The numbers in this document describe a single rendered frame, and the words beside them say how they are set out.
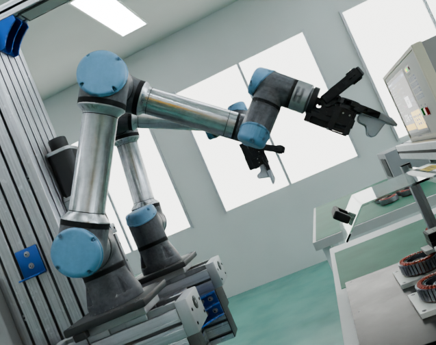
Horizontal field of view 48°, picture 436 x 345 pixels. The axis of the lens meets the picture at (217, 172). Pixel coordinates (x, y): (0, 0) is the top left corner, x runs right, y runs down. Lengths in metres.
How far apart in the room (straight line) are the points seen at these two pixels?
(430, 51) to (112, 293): 0.92
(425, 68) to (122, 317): 0.91
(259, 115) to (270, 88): 0.07
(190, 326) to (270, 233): 4.79
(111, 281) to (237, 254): 4.86
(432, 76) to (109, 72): 0.71
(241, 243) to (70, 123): 2.72
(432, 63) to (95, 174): 0.78
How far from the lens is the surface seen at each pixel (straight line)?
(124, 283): 1.31
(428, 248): 1.47
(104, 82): 1.17
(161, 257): 1.76
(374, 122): 1.21
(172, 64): 6.27
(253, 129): 1.17
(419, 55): 1.12
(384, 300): 1.38
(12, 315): 1.65
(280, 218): 5.97
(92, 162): 1.17
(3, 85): 1.64
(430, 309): 1.19
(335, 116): 1.19
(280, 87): 1.20
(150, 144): 6.25
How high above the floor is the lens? 1.19
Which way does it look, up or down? 3 degrees up
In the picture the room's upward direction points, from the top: 23 degrees counter-clockwise
